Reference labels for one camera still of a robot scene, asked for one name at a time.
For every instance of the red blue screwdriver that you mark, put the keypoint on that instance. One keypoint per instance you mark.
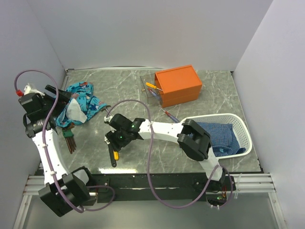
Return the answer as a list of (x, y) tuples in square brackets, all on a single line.
[(173, 118), (154, 94)]

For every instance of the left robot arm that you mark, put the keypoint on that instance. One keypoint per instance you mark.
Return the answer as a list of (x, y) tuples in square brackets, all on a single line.
[(64, 191)]

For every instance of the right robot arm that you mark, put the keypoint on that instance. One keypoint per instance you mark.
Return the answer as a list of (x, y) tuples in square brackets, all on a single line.
[(193, 140)]

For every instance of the blue checked cloth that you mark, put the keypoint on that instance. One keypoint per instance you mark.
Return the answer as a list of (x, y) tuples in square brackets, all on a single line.
[(224, 141)]

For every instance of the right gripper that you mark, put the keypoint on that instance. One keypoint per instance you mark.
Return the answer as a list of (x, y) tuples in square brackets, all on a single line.
[(111, 136)]

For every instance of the clear plastic drawer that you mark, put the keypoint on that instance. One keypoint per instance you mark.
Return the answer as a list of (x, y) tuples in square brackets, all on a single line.
[(149, 98)]

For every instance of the yellow slim screwdriver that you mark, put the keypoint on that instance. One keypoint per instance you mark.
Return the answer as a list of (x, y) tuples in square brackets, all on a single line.
[(152, 86)]

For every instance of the green hex key set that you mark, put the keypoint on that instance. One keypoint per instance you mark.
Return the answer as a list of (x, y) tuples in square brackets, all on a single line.
[(69, 138)]

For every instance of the black base crossbar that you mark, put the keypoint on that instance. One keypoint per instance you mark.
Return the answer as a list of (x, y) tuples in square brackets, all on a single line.
[(167, 186)]

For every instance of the orange drawer cabinet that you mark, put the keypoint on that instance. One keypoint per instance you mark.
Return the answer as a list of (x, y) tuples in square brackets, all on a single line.
[(178, 85)]

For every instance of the black adjustable wrench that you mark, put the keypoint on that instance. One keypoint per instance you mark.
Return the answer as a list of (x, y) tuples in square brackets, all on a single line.
[(111, 153)]

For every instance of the turquoise shark print cloth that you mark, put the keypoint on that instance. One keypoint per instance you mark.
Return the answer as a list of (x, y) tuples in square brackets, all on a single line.
[(89, 103)]

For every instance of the aluminium rail frame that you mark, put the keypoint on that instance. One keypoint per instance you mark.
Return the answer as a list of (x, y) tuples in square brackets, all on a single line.
[(251, 183)]

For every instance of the white plastic basket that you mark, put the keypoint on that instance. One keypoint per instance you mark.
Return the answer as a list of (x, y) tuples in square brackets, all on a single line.
[(239, 128)]

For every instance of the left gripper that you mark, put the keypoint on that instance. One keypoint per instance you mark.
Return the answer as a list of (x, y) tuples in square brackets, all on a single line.
[(64, 96)]

